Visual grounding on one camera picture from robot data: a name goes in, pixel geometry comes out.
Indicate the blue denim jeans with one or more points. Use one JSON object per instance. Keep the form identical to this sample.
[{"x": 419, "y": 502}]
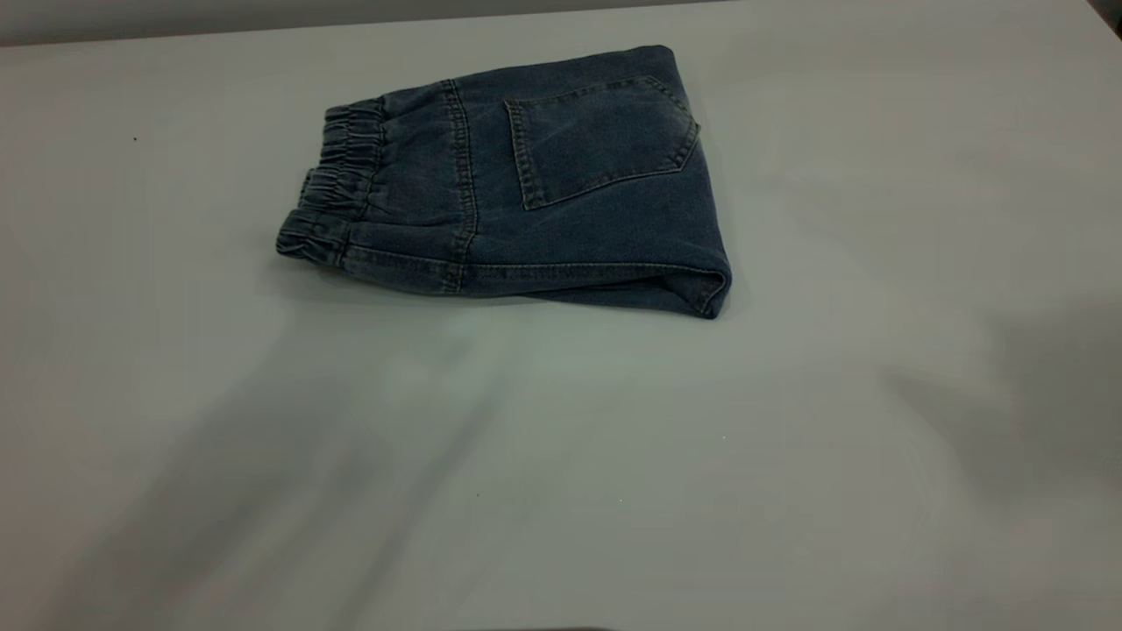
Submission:
[{"x": 543, "y": 193}]

